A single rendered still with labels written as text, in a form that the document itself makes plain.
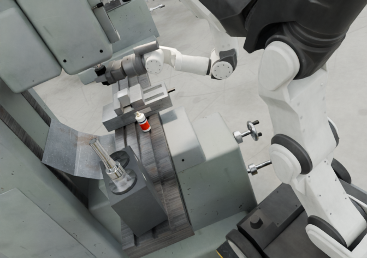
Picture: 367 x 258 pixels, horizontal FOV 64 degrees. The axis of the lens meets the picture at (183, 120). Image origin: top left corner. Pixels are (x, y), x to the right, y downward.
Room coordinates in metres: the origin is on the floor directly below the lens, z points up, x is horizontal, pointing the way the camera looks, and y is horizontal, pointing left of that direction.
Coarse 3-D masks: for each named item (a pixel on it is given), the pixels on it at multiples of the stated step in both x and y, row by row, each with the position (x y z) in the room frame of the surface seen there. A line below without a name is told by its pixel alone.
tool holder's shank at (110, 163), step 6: (90, 144) 0.66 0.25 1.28; (96, 144) 0.66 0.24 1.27; (96, 150) 0.65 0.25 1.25; (102, 150) 0.66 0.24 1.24; (102, 156) 0.65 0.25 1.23; (108, 156) 0.66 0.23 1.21; (108, 162) 0.65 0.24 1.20; (114, 162) 0.66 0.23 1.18; (108, 168) 0.65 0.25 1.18; (114, 168) 0.66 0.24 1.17
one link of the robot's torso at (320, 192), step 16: (336, 128) 0.56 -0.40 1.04; (272, 160) 0.58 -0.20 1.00; (288, 160) 0.52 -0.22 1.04; (288, 176) 0.52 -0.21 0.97; (304, 176) 0.53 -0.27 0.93; (320, 176) 0.53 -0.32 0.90; (336, 176) 0.53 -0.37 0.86; (304, 192) 0.53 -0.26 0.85; (320, 192) 0.50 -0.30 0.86; (336, 192) 0.50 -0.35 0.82; (304, 208) 0.55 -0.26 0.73; (320, 208) 0.48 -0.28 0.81; (336, 208) 0.47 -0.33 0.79; (352, 208) 0.47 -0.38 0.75; (320, 224) 0.47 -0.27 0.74; (336, 224) 0.44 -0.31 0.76; (352, 224) 0.43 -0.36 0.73; (336, 240) 0.41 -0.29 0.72; (352, 240) 0.41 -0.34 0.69
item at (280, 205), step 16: (272, 192) 0.76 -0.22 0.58; (288, 192) 0.72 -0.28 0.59; (352, 192) 0.62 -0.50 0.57; (256, 208) 0.71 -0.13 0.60; (272, 208) 0.68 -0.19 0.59; (288, 208) 0.65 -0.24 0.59; (240, 224) 0.67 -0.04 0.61; (256, 224) 0.62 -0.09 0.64; (272, 224) 0.61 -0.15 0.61; (288, 224) 0.60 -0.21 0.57; (304, 224) 0.58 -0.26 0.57; (256, 240) 0.58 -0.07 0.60; (272, 240) 0.57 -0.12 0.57; (288, 240) 0.55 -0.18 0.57; (304, 240) 0.52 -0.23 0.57; (272, 256) 0.52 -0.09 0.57; (288, 256) 0.49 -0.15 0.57; (304, 256) 0.47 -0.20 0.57; (320, 256) 0.45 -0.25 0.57
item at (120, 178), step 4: (120, 172) 0.65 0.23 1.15; (124, 172) 0.66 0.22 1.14; (112, 176) 0.64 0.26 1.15; (116, 176) 0.64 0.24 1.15; (120, 176) 0.64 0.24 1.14; (124, 176) 0.65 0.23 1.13; (128, 176) 0.66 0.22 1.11; (112, 180) 0.65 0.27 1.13; (116, 180) 0.64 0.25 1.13; (120, 180) 0.64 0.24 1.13; (124, 180) 0.65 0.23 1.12; (116, 184) 0.65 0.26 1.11; (120, 184) 0.64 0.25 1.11
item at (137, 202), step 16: (128, 160) 0.75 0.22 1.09; (144, 176) 0.68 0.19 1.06; (112, 192) 0.65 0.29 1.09; (128, 192) 0.62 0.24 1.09; (144, 192) 0.61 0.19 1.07; (128, 208) 0.60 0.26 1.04; (144, 208) 0.61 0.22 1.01; (160, 208) 0.61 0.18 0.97; (128, 224) 0.60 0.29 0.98; (144, 224) 0.60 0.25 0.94
